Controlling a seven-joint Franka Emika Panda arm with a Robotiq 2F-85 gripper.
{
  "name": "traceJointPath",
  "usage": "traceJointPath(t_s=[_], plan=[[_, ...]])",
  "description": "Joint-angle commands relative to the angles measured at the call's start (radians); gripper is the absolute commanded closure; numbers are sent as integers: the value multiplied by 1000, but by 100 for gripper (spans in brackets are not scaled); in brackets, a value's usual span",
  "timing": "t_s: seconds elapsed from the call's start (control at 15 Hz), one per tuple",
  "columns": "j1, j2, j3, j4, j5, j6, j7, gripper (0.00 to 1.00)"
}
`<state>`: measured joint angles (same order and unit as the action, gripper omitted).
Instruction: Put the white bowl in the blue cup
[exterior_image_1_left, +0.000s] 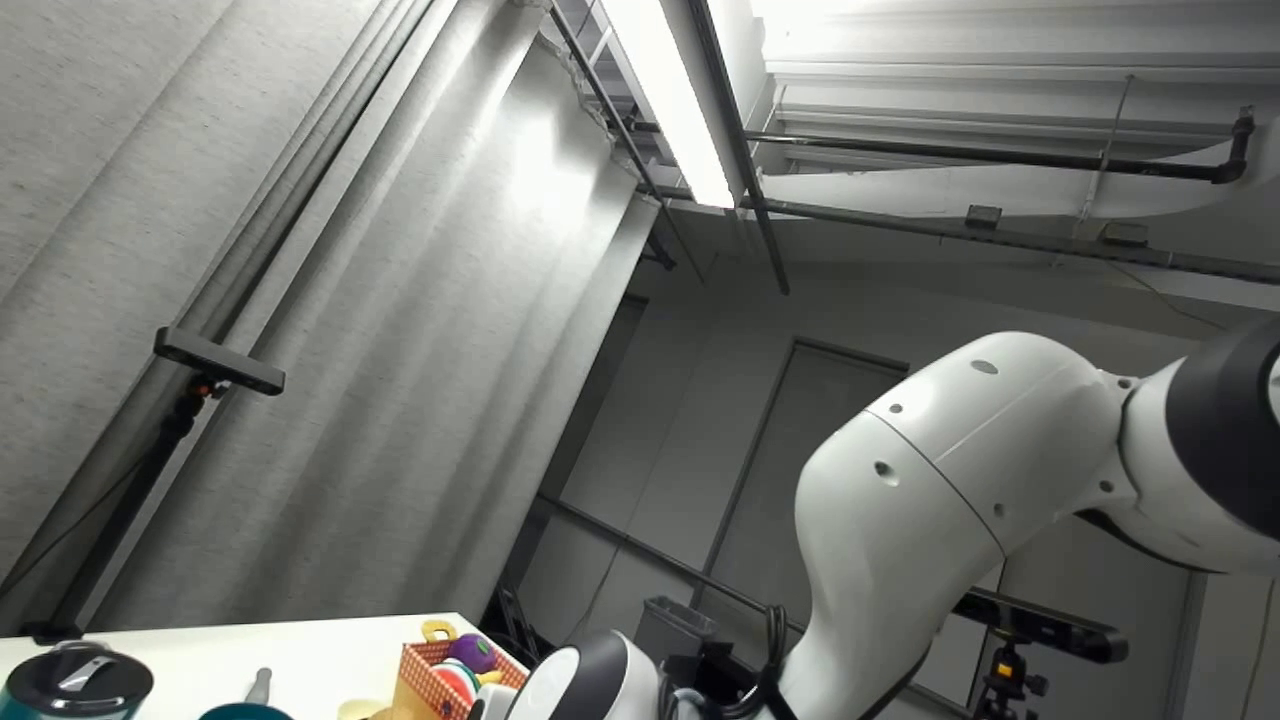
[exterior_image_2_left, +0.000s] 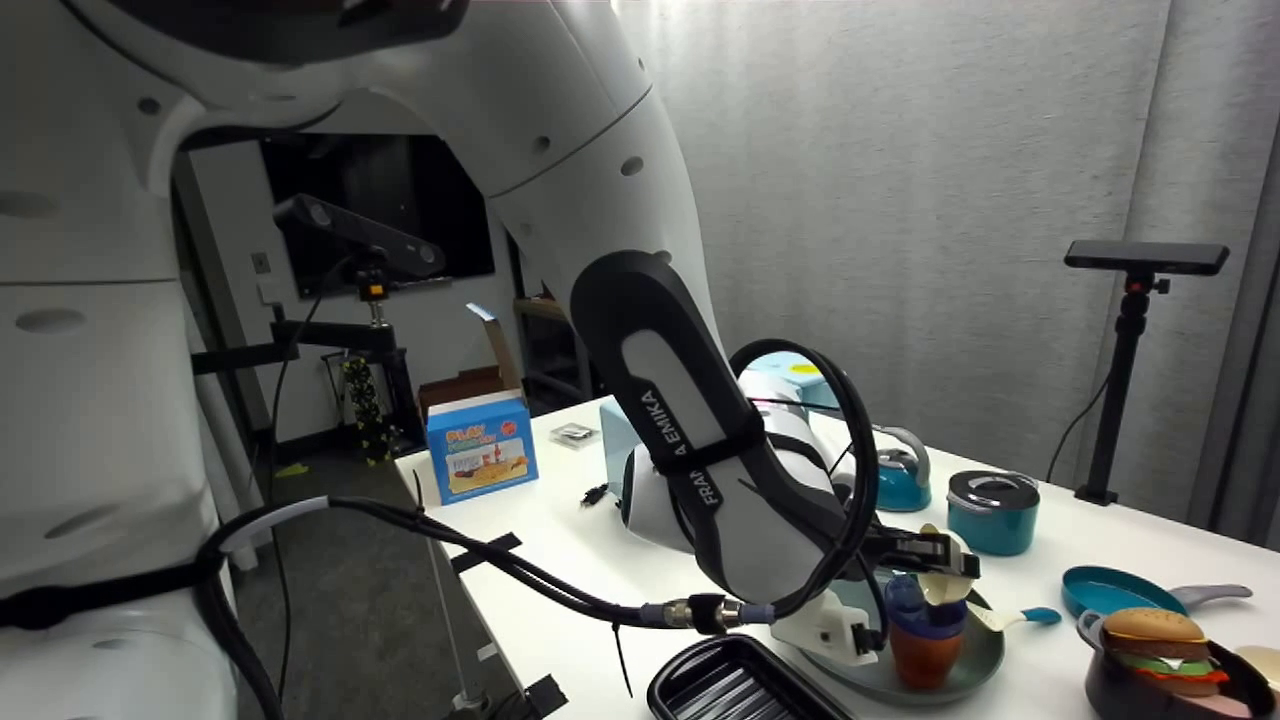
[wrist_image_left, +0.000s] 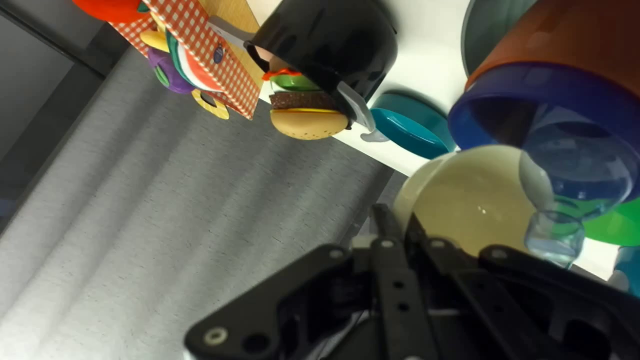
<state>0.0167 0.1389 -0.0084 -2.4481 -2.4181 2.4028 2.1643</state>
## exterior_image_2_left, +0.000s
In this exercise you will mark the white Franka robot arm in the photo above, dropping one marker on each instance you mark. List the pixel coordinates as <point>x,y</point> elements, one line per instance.
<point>561,133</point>

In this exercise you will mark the black ribbed tray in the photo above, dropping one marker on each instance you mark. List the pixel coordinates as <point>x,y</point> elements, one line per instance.
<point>724,686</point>

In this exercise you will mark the beige toy bun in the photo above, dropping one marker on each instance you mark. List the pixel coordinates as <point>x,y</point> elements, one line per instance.
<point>1262,666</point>

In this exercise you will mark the light blue toaster oven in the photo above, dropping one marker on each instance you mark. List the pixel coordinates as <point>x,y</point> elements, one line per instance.
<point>615,445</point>

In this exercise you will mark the black metal rack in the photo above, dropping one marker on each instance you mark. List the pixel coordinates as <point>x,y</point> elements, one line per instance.
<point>334,341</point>

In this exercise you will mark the black monitor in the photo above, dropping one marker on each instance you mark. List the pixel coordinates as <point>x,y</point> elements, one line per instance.
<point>443,187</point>

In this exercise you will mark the white bowl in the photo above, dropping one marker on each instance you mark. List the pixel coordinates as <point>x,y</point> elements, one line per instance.
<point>947,584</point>

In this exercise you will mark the black camera on tripod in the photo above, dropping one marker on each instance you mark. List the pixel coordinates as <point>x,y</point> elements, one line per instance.
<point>353,235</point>

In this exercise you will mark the orange cup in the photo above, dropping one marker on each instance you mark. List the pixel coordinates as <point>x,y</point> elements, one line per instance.
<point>927,663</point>

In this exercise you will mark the teal pot with dark lid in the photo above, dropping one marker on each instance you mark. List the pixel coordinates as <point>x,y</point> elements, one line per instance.
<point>994,520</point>

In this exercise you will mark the black tape strip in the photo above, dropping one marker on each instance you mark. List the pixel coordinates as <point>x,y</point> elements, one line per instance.
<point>491,551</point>

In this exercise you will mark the teal spoon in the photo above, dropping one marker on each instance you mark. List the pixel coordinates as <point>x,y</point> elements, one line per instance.
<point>1040,619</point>

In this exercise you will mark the white slotted piece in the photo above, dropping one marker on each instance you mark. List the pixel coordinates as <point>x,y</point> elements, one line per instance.
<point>985,613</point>

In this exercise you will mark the toy burger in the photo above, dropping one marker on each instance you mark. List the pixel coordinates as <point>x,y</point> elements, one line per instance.
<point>1160,647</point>

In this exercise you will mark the blue cup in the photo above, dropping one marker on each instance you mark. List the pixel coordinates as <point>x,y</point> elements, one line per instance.
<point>927,619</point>

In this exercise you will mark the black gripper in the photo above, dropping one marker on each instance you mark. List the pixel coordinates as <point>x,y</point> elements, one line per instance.
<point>892,551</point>

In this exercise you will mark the brown cardboard box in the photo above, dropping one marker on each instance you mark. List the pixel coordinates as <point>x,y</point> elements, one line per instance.
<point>463,389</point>

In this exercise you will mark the black bowl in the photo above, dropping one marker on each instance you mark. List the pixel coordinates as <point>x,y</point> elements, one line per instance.
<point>1112,692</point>

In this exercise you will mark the black camera on stand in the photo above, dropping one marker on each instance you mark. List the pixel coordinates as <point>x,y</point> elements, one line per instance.
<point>1145,257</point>

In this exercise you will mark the teal pot with clear lid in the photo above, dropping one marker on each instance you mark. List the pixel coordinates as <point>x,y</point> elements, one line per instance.
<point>906,482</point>

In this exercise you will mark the wooden side table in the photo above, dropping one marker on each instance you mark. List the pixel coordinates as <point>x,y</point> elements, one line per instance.
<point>543,333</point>

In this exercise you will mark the grey round plate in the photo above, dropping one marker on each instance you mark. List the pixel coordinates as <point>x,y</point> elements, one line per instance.
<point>853,677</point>

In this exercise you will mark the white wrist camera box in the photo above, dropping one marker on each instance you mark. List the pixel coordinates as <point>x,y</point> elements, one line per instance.
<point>826,626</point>

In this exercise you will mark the small black object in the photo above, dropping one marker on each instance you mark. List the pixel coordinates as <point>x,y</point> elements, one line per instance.
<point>592,493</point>

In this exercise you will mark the blue printed box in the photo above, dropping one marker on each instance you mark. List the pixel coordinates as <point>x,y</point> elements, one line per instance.
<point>482,451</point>

